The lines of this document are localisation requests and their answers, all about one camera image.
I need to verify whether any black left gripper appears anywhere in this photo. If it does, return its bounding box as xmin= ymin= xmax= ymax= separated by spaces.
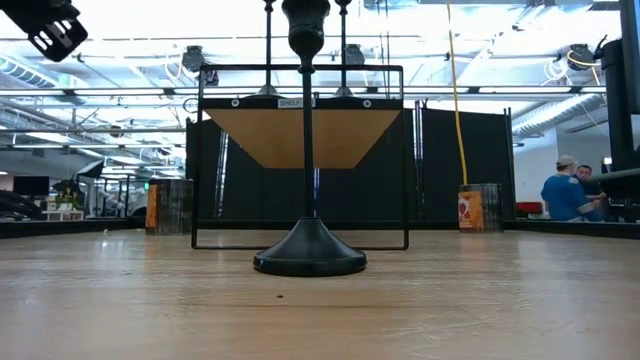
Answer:
xmin=0 ymin=0 xmax=89 ymax=64

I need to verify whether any red candle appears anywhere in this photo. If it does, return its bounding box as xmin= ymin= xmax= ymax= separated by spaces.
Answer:
xmin=457 ymin=182 xmax=504 ymax=234
xmin=144 ymin=177 xmax=195 ymax=237

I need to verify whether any black candle stick holder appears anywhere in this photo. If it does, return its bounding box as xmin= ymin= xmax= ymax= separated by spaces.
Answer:
xmin=331 ymin=0 xmax=356 ymax=99
xmin=252 ymin=0 xmax=369 ymax=278
xmin=254 ymin=0 xmax=284 ymax=99

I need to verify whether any black studio light box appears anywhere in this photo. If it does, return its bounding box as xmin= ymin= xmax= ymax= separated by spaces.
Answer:
xmin=74 ymin=158 xmax=106 ymax=182

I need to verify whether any black background monitor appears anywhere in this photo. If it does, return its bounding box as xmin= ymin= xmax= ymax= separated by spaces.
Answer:
xmin=12 ymin=175 xmax=51 ymax=198

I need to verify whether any small background potted plant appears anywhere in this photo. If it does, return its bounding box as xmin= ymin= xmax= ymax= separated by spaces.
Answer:
xmin=53 ymin=188 xmax=82 ymax=212

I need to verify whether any black room divider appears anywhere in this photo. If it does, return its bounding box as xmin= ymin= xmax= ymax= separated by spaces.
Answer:
xmin=185 ymin=106 xmax=517 ymax=225

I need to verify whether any red seat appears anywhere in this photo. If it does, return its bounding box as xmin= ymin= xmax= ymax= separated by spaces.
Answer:
xmin=514 ymin=200 xmax=545 ymax=217

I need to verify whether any person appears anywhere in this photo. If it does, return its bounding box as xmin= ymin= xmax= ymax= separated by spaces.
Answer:
xmin=540 ymin=154 xmax=603 ymax=223
xmin=574 ymin=164 xmax=610 ymax=223

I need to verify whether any black ceiling cable reel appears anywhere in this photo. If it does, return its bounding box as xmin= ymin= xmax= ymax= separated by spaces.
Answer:
xmin=181 ymin=44 xmax=207 ymax=73
xmin=568 ymin=43 xmax=595 ymax=72
xmin=343 ymin=43 xmax=366 ymax=67

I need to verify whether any black aluminium table frame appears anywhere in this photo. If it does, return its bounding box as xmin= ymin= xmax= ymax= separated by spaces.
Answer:
xmin=0 ymin=217 xmax=640 ymax=240

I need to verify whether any wooden shelf with black frame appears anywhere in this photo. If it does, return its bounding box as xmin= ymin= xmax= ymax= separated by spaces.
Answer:
xmin=191 ymin=63 xmax=410 ymax=252

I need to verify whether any yellow hanging cable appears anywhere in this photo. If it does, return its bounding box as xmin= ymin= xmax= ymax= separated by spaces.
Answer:
xmin=445 ymin=0 xmax=469 ymax=187

